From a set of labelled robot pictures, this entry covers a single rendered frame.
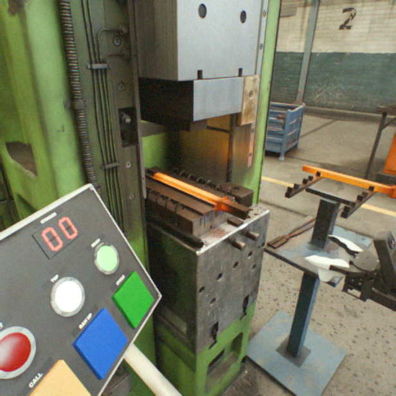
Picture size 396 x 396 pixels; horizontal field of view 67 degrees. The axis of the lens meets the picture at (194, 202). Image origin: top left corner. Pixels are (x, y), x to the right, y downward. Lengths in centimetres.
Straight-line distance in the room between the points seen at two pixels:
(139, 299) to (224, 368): 99
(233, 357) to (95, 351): 111
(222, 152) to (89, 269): 79
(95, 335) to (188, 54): 59
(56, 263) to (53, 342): 11
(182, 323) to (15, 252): 81
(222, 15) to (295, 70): 813
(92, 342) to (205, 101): 58
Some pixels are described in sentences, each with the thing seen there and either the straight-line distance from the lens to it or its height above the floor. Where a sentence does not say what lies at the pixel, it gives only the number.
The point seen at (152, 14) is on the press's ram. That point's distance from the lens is 78.
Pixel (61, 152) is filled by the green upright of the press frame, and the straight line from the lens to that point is 74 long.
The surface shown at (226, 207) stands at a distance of 93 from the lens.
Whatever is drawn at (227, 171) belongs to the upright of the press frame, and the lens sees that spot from 120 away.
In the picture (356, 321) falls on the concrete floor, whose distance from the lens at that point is 214.
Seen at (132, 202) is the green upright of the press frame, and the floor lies 103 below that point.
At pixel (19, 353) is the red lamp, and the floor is 108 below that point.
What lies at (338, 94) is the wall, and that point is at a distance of 857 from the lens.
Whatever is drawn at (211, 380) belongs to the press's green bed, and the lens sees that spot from 150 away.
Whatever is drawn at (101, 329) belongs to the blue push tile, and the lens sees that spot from 54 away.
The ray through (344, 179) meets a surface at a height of 97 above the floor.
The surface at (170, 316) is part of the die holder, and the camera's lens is 121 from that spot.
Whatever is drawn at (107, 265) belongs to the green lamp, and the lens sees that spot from 56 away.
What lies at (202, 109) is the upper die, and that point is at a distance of 79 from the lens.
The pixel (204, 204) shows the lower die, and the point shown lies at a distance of 95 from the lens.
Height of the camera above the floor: 142
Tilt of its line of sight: 27 degrees down
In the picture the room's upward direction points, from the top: 1 degrees clockwise
